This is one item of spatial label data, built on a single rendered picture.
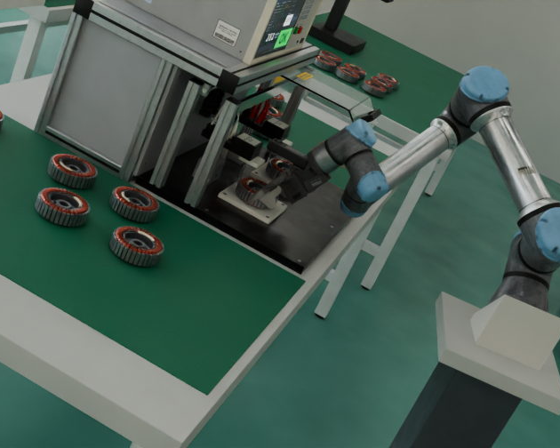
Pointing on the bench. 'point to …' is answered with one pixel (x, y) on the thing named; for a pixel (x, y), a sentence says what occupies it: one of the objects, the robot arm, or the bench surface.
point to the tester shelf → (189, 46)
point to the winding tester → (231, 23)
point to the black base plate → (315, 242)
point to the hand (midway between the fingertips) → (254, 195)
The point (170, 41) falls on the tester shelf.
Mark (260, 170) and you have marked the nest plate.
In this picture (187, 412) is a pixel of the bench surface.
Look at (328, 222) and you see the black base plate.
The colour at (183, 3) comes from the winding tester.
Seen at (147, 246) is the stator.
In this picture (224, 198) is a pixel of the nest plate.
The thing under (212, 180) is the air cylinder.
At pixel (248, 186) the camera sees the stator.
